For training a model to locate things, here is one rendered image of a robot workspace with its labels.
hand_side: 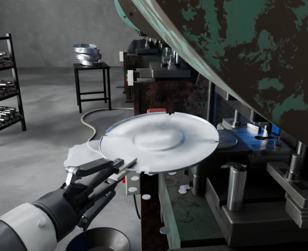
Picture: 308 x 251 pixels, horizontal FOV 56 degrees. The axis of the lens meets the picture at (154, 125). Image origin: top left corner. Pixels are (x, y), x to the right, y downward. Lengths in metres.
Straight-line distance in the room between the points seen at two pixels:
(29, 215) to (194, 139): 0.40
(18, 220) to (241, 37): 0.37
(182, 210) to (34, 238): 0.37
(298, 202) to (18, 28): 7.34
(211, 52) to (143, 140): 0.52
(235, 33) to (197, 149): 0.48
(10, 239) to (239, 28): 0.37
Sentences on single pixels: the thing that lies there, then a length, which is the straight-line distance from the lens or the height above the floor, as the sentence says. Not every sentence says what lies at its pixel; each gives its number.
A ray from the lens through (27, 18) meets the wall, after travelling 7.57.
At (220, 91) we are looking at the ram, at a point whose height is 0.91.
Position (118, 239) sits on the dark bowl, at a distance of 1.56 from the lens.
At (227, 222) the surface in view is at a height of 0.69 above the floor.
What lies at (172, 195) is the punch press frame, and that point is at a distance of 0.76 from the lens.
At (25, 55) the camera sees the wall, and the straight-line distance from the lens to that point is 7.65.
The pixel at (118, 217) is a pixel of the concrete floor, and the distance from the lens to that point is 1.76.
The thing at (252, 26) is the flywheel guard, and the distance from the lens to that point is 0.21.
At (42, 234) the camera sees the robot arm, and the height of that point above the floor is 0.79.
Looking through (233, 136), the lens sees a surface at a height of 0.79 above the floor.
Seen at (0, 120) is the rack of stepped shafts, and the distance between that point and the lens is 2.96.
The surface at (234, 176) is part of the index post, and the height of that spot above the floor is 0.78.
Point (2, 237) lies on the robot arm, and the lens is 0.45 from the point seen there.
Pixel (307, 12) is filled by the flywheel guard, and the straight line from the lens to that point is 0.22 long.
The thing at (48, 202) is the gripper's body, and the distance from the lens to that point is 0.49.
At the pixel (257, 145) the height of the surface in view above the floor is 0.78.
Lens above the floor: 1.07
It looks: 20 degrees down
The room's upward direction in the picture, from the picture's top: straight up
